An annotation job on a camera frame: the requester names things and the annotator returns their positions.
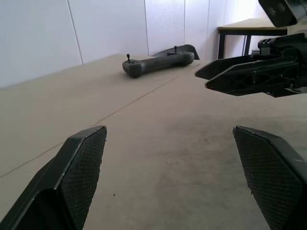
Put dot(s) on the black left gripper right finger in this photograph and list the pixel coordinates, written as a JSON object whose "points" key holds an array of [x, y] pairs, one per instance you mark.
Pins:
{"points": [[271, 172]]}

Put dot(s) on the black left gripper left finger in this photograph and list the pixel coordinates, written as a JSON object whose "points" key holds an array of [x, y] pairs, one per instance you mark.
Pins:
{"points": [[60, 182]]}

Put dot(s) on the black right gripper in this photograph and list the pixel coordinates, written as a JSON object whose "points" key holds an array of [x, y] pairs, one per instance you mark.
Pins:
{"points": [[302, 62]]}

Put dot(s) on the dark grey handheld controller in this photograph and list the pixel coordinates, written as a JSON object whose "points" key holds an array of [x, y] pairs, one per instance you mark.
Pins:
{"points": [[156, 64]]}

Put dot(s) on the wooden table black frame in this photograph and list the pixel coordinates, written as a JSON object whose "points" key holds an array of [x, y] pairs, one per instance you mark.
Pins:
{"points": [[251, 24]]}

